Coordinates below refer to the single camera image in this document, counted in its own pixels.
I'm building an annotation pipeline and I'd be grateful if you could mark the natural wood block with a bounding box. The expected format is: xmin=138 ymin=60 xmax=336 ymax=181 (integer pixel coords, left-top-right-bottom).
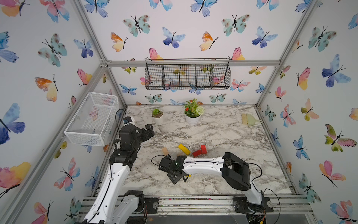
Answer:
xmin=162 ymin=147 xmax=169 ymax=156

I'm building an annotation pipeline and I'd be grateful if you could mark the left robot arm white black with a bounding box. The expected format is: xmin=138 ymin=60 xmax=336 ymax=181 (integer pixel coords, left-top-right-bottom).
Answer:
xmin=81 ymin=123 xmax=155 ymax=224

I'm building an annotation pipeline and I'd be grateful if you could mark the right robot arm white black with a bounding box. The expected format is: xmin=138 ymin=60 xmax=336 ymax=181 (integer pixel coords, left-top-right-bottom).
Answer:
xmin=158 ymin=152 xmax=274 ymax=215

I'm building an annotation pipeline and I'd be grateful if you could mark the small green potted plant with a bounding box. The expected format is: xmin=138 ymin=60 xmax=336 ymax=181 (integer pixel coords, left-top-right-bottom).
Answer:
xmin=151 ymin=108 xmax=164 ymax=124

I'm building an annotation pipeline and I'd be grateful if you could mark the yellow block upper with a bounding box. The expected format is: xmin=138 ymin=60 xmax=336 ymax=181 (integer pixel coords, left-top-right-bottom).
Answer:
xmin=178 ymin=144 xmax=191 ymax=155

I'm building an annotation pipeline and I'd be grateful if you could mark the red block long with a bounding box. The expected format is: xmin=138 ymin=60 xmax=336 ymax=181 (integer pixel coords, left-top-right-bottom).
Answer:
xmin=192 ymin=149 xmax=202 ymax=157

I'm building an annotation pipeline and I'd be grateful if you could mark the red block short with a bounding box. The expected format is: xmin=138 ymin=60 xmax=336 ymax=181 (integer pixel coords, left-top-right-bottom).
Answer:
xmin=200 ymin=145 xmax=207 ymax=155

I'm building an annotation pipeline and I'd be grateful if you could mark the flowering potted plant white pot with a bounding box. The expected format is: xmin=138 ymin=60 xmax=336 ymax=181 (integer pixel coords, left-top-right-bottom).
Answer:
xmin=184 ymin=99 xmax=205 ymax=126

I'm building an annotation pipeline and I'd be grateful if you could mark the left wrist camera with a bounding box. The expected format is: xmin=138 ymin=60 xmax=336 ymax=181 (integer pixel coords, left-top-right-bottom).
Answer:
xmin=123 ymin=116 xmax=135 ymax=125

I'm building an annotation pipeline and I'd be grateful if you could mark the white mesh wall basket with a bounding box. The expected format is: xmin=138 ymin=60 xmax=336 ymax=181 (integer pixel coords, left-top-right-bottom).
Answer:
xmin=64 ymin=92 xmax=118 ymax=146

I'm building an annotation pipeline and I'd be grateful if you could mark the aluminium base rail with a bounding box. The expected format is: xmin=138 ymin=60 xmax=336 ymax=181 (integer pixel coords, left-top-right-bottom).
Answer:
xmin=79 ymin=194 xmax=314 ymax=216

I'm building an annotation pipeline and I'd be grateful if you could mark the black wire wall basket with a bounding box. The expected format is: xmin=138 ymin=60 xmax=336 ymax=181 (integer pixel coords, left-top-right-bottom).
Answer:
xmin=143 ymin=58 xmax=231 ymax=91

